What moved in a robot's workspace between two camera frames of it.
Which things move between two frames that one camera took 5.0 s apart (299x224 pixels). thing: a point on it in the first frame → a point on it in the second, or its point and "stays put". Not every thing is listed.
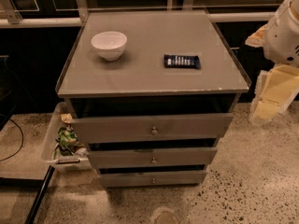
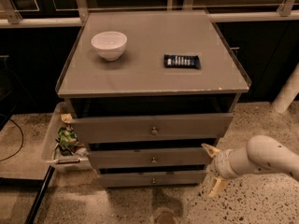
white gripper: x=284 y=41 → x=222 y=164
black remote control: x=174 y=61 stays put
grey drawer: x=152 y=157 stays put
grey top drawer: x=92 y=131 stays put
